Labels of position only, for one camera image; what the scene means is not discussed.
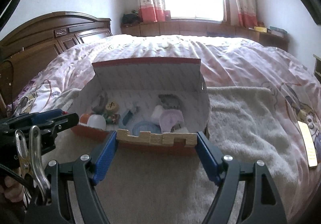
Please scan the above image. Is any black bag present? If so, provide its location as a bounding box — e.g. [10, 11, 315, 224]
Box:
[122, 13, 141, 24]

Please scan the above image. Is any lilac plastic shell piece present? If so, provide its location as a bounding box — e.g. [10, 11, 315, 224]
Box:
[160, 109, 185, 132]

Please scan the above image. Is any person's left hand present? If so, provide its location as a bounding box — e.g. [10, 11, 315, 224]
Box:
[0, 176, 25, 204]

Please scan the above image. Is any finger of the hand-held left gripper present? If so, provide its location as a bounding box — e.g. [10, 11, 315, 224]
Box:
[5, 110, 66, 125]
[43, 113, 79, 136]

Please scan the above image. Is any blue round lid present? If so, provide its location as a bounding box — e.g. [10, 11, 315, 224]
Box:
[132, 122, 161, 137]

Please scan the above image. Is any braided black cable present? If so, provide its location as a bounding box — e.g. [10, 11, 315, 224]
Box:
[0, 162, 33, 192]

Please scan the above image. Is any grey crumpled item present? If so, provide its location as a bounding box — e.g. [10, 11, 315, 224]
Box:
[158, 94, 180, 111]

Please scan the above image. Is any dark wooden headboard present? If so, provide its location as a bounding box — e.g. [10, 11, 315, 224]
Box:
[0, 11, 112, 106]

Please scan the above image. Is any white bottle with orange label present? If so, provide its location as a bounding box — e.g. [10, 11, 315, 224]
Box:
[80, 112, 106, 131]

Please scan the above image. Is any red cardboard box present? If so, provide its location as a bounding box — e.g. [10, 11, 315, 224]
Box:
[71, 58, 210, 156]

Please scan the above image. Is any pink printed duvet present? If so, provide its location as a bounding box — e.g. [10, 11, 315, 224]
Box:
[7, 35, 321, 214]

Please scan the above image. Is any wooden nightstand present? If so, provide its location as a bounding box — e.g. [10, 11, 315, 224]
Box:
[313, 54, 321, 76]

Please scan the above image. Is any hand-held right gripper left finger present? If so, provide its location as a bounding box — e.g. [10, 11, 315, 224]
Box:
[48, 131, 117, 224]

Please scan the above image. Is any white earbuds case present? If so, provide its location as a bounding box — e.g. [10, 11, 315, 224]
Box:
[150, 105, 166, 123]

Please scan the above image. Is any wooden window cabinet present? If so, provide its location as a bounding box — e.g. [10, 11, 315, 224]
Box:
[120, 20, 290, 51]

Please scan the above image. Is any round wooden chess piece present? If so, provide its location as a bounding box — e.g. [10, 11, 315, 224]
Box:
[105, 102, 119, 113]

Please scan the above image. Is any green book stack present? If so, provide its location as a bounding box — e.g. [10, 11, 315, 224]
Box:
[269, 28, 287, 36]

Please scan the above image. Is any blue plastic piece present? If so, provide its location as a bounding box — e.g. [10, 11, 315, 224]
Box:
[122, 106, 140, 124]

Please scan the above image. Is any yellow flat strip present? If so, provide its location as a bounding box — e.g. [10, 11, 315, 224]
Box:
[298, 121, 319, 168]

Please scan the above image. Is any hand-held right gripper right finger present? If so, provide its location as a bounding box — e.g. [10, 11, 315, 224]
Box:
[197, 131, 287, 224]

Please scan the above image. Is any cream fleece towel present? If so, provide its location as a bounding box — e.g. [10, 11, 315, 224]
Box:
[43, 86, 311, 224]

